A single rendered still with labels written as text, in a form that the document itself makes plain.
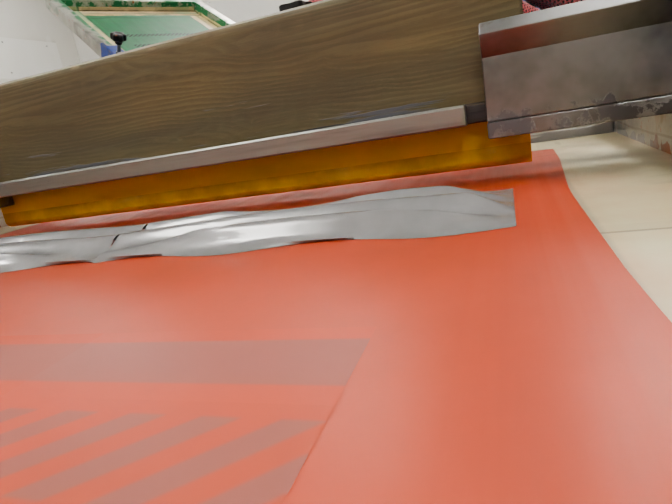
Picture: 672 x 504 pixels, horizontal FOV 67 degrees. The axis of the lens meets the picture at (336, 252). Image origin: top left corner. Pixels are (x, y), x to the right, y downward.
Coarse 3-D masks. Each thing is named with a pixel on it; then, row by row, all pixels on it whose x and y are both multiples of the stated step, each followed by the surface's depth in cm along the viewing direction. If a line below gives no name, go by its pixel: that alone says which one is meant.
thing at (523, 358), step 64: (320, 192) 33; (192, 256) 21; (256, 256) 19; (320, 256) 17; (384, 256) 16; (448, 256) 15; (512, 256) 14; (576, 256) 13; (0, 320) 16; (64, 320) 15; (128, 320) 14; (192, 320) 13; (256, 320) 13; (320, 320) 12; (384, 320) 11; (448, 320) 11; (512, 320) 10; (576, 320) 10; (640, 320) 9; (384, 384) 9; (448, 384) 8; (512, 384) 8; (576, 384) 8; (640, 384) 7; (320, 448) 7; (384, 448) 7; (448, 448) 7; (512, 448) 7; (576, 448) 6; (640, 448) 6
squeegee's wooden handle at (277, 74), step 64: (384, 0) 25; (448, 0) 25; (512, 0) 24; (128, 64) 31; (192, 64) 30; (256, 64) 28; (320, 64) 27; (384, 64) 26; (448, 64) 25; (0, 128) 35; (64, 128) 34; (128, 128) 32; (192, 128) 31; (256, 128) 30; (320, 128) 28
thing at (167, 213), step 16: (160, 208) 39; (176, 208) 37; (192, 208) 36; (208, 208) 34; (48, 224) 41; (64, 224) 40; (80, 224) 38; (96, 224) 36; (112, 224) 35; (128, 224) 33; (16, 272) 24; (32, 272) 23; (48, 272) 23; (64, 272) 22; (0, 288) 21; (16, 288) 20; (32, 288) 20
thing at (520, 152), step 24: (528, 144) 26; (336, 168) 30; (360, 168) 29; (384, 168) 29; (408, 168) 29; (432, 168) 28; (456, 168) 28; (168, 192) 34; (192, 192) 33; (216, 192) 33; (240, 192) 32; (264, 192) 32; (24, 216) 38; (48, 216) 38; (72, 216) 37
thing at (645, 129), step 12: (624, 120) 34; (636, 120) 31; (648, 120) 28; (660, 120) 26; (540, 132) 39; (552, 132) 39; (564, 132) 38; (576, 132) 38; (588, 132) 38; (600, 132) 38; (624, 132) 34; (636, 132) 31; (648, 132) 28; (660, 132) 26; (648, 144) 29; (660, 144) 26; (0, 216) 46
